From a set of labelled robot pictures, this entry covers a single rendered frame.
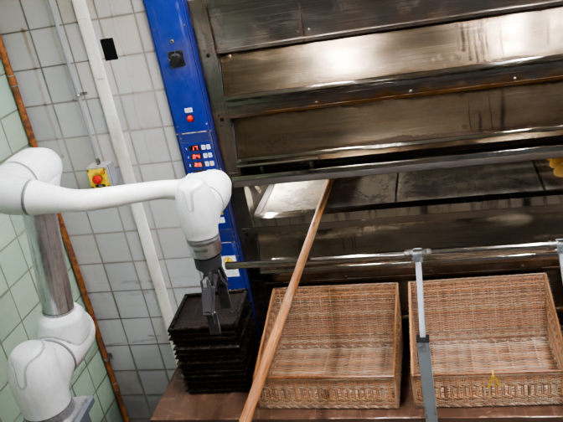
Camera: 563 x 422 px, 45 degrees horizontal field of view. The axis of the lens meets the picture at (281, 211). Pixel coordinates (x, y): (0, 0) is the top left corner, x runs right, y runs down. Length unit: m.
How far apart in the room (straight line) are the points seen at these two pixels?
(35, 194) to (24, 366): 0.56
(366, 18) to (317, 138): 0.49
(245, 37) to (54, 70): 0.82
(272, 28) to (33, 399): 1.53
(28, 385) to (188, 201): 0.80
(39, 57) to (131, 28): 0.43
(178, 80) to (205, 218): 1.06
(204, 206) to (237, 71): 1.03
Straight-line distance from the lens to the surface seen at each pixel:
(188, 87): 2.73
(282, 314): 2.15
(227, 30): 2.68
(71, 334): 2.34
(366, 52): 2.60
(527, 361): 2.88
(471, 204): 2.79
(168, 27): 2.70
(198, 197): 1.76
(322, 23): 2.61
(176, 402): 2.96
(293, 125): 2.72
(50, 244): 2.21
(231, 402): 2.87
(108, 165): 2.95
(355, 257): 2.48
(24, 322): 3.01
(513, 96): 2.67
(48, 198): 1.93
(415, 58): 2.59
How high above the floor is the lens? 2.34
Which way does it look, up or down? 23 degrees down
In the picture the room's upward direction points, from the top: 11 degrees counter-clockwise
